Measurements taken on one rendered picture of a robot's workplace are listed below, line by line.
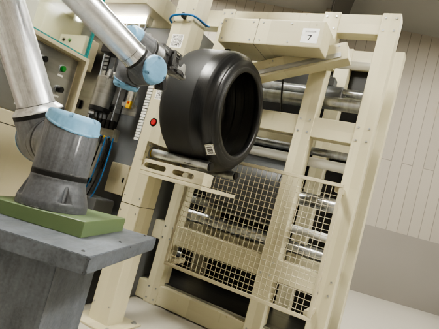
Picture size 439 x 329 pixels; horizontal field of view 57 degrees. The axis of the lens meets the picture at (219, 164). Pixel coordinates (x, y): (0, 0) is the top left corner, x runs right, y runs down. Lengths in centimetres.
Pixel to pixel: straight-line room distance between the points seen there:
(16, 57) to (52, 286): 64
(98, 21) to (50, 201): 53
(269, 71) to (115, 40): 126
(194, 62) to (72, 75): 64
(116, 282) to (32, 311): 108
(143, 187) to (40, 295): 111
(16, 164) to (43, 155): 85
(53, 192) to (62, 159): 9
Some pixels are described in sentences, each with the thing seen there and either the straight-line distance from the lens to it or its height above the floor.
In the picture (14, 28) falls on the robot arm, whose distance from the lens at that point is 132.
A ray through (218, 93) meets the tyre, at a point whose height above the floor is 121.
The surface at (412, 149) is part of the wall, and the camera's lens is 608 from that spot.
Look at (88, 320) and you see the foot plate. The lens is 226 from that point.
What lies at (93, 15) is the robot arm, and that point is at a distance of 128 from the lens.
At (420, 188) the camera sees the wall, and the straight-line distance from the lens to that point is 606.
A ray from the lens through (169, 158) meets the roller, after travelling 194.
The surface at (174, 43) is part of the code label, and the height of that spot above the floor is 149.
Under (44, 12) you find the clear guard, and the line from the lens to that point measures 207.
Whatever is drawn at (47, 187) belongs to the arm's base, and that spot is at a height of 70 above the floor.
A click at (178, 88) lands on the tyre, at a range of 185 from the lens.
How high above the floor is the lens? 80
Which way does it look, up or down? 4 degrees up
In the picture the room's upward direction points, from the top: 15 degrees clockwise
